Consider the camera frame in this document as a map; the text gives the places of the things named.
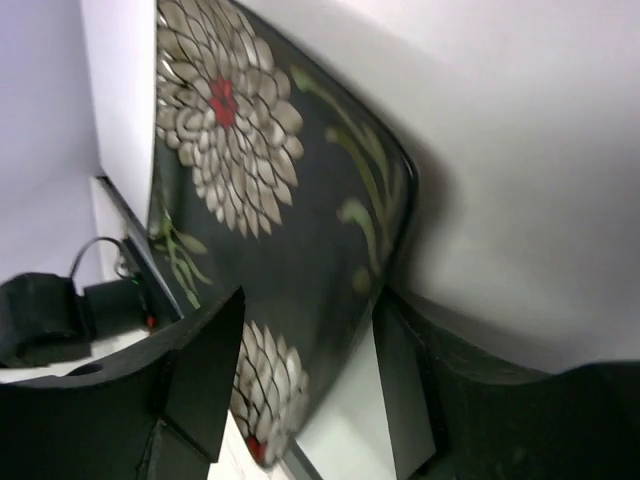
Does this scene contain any black floral square plate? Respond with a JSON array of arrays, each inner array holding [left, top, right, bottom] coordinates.
[[147, 1, 414, 469]]

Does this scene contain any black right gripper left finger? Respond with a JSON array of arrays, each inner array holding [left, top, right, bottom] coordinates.
[[1, 289, 245, 479]]

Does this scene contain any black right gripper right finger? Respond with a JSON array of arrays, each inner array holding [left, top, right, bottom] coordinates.
[[373, 289, 639, 479]]

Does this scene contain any aluminium rail frame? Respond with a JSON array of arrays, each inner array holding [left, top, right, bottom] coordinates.
[[96, 175, 182, 322]]

